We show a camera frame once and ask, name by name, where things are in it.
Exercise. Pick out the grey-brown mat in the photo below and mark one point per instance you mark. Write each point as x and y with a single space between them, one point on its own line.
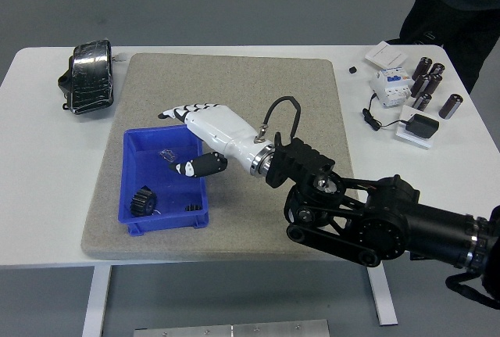
242 79

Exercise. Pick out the white wall switch plate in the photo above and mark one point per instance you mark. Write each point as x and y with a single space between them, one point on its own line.
386 55

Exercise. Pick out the white circuit breaker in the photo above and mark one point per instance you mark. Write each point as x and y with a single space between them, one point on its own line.
388 88

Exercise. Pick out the black tape-wrapped device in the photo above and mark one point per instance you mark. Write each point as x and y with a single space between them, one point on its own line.
90 77

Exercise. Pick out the small black cube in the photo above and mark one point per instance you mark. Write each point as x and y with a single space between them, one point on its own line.
352 69

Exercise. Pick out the person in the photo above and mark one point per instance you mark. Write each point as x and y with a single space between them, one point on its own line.
457 12

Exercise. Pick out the small white tag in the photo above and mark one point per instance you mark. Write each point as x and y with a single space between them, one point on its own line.
119 56

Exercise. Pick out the blue plastic box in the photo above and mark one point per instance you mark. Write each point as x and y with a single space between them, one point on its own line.
176 192

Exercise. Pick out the small black gear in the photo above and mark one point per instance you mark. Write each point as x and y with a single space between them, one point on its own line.
193 208

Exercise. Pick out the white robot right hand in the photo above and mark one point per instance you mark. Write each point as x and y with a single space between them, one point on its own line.
222 126

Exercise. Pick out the silver metal plate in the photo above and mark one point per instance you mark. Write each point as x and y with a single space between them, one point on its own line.
234 329

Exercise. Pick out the clear plastic bag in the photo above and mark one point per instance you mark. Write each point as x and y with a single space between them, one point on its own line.
168 154

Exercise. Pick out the large black gear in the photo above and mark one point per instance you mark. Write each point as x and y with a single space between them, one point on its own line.
141 202

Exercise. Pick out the white table leg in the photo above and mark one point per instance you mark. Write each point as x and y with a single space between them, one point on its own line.
95 302
383 298

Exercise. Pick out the black power adapter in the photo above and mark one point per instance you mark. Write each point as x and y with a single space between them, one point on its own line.
423 126

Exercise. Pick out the dark cylindrical capacitor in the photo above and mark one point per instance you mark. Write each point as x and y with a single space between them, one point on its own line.
436 69
433 83
450 106
424 66
422 101
420 84

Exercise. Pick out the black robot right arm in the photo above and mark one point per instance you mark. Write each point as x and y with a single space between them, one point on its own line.
390 219

